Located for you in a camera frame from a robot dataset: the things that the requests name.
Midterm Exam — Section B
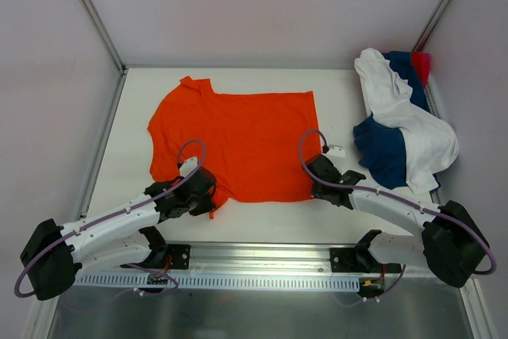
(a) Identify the orange t shirt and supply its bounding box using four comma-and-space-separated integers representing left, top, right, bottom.
148, 76, 321, 207

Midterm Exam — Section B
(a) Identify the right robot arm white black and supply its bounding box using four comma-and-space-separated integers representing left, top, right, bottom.
302, 154, 491, 288

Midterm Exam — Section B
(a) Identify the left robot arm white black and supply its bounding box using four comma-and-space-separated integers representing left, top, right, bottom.
14, 168, 217, 301

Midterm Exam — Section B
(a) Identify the blue t shirt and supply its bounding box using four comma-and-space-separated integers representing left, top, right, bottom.
353, 48, 430, 189

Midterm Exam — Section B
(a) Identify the white t shirt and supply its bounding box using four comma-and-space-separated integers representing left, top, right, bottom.
354, 48, 459, 195

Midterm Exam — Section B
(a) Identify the red pink t shirt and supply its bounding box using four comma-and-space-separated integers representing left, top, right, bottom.
411, 52, 432, 88

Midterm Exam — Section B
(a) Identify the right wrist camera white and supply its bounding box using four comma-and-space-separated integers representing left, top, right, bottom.
322, 144, 346, 158

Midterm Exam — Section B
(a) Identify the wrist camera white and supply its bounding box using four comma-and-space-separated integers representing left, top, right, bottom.
179, 156, 198, 177
322, 144, 346, 158

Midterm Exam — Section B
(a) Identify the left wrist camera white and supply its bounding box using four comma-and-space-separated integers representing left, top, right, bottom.
179, 156, 198, 177

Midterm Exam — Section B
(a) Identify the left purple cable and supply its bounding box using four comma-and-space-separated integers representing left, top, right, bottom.
14, 139, 207, 299

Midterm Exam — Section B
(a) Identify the purple cable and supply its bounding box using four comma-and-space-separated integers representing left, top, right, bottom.
14, 139, 207, 299
298, 129, 497, 275

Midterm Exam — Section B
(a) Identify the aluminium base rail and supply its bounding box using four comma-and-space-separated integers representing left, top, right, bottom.
75, 237, 433, 276

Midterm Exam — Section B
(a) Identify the white slotted cable duct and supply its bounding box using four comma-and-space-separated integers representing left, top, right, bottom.
75, 272, 360, 293

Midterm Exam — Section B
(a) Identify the left table edge rail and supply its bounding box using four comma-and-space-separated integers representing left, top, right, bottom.
71, 69, 129, 222

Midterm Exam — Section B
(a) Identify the right corner aluminium post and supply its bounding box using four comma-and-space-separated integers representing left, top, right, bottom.
412, 0, 453, 52

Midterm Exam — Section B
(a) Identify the corner aluminium post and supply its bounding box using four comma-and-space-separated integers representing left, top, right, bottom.
79, 0, 126, 75
412, 0, 453, 52

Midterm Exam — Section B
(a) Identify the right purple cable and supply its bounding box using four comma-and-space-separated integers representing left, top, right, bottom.
298, 129, 497, 275

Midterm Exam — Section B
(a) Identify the left corner aluminium post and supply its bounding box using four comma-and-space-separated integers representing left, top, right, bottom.
79, 0, 126, 75

